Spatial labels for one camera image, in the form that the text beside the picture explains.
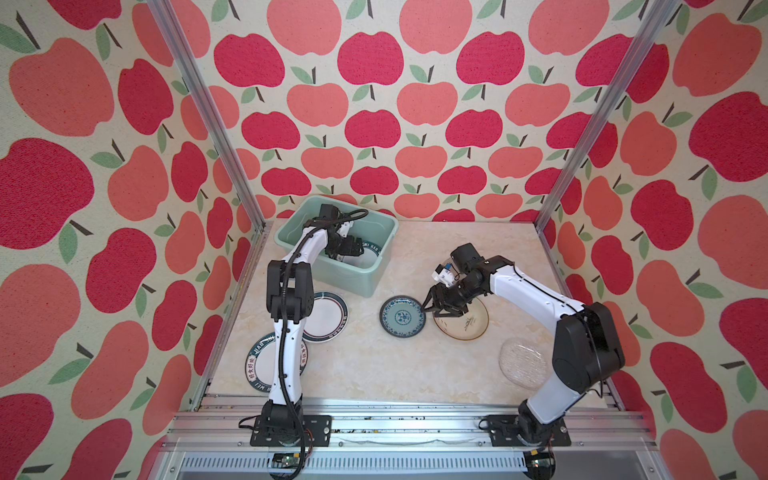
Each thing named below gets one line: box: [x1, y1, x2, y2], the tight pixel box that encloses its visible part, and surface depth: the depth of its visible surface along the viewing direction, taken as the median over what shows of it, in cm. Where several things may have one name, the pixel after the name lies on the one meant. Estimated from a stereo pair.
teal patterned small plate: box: [379, 295, 427, 339], surface depth 96 cm
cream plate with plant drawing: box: [433, 297, 490, 341], surface depth 95 cm
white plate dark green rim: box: [303, 291, 349, 344], surface depth 95 cm
